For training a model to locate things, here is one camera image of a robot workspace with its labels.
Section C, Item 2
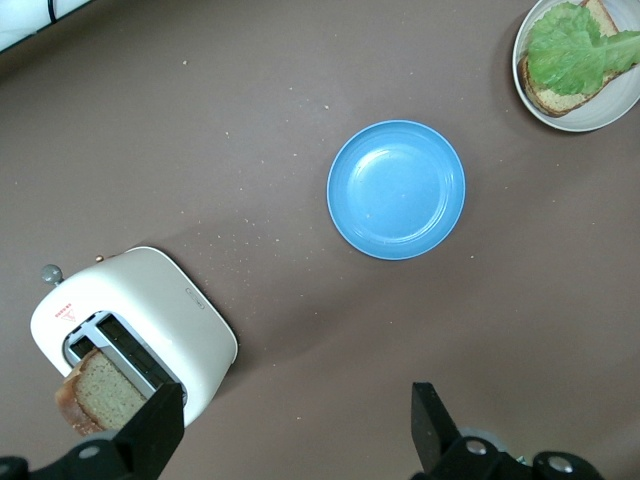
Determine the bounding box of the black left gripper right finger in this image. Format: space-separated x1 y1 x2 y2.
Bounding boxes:
410 382 601 480

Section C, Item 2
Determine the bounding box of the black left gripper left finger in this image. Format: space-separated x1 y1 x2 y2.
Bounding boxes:
0 382 184 480

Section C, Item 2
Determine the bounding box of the brown bread slice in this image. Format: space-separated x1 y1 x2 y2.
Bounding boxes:
517 0 619 117
53 347 151 436

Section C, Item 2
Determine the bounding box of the green lettuce leaf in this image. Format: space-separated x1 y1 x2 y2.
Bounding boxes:
526 2 640 96

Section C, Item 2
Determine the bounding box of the blue plate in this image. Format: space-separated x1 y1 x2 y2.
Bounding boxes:
326 119 467 261

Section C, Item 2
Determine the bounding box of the beige plate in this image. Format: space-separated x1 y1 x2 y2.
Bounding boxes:
511 0 640 133

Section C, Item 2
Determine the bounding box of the white toaster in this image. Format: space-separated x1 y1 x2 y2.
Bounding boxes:
28 245 239 430

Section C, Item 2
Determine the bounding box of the brown table cover sheet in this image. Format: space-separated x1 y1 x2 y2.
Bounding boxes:
0 0 640 480

